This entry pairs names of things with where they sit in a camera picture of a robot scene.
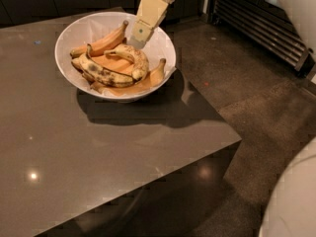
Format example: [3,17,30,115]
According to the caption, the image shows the spotted curved banana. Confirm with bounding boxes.
[104,43,149,82]

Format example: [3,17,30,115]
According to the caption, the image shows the white paper bowl liner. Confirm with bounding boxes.
[80,12,176,103]

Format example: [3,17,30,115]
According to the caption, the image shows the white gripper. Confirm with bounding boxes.
[128,0,175,49]

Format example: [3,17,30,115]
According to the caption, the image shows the orange top banana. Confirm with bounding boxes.
[70,20,128,58]

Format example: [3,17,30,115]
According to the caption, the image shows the spotted front banana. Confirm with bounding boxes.
[79,44,135,88]

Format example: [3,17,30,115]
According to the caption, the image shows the orange banana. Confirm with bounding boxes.
[91,58,166,96]
[70,20,128,58]
[71,54,135,77]

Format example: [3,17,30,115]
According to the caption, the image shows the orange middle banana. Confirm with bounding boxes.
[71,54,135,77]

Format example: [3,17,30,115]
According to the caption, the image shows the black metal grille appliance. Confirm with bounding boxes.
[209,0,315,75]

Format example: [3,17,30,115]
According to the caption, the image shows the orange right banana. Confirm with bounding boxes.
[91,58,166,96]

